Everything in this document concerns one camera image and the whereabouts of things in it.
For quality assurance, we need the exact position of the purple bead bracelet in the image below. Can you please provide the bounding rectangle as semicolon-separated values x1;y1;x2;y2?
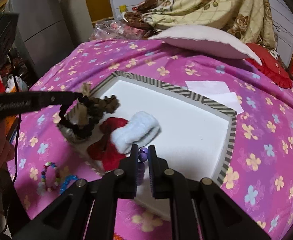
136;147;149;186

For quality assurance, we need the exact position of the blue bead bracelet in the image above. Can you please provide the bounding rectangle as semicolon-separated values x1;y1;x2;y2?
59;174;79;195

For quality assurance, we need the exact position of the black scrunchie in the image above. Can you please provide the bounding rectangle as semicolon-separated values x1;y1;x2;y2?
58;96;107;139

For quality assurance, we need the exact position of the multicolour pastel bead bracelet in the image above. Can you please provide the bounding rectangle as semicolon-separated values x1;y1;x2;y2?
37;161;62;196

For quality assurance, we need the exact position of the striped white jewelry box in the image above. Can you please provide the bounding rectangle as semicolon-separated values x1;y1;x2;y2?
59;71;236;185

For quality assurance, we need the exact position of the red fabric scrunchie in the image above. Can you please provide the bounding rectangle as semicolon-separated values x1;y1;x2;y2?
87;117;128;171

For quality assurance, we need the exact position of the light blue fluffy scrunchie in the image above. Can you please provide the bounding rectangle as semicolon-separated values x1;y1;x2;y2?
110;112;161;154

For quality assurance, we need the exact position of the pink floral bed sheet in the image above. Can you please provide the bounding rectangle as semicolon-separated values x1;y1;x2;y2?
8;40;293;239

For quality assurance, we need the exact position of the white paper sheet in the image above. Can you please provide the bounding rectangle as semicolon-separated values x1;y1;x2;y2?
185;81;244;114

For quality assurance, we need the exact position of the grey refrigerator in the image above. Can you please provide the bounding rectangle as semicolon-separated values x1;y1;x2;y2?
5;0;74;78

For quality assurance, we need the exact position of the clear plastic bag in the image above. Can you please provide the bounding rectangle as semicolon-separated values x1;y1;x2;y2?
89;18;151;41

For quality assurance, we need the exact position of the white pink pillow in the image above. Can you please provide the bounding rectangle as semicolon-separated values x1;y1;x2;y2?
149;25;262;65

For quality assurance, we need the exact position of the cream floral quilt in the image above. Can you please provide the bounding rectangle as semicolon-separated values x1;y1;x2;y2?
123;0;277;49

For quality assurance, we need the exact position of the brown bow hair tie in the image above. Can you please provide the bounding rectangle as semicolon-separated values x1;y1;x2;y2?
68;82;121;126

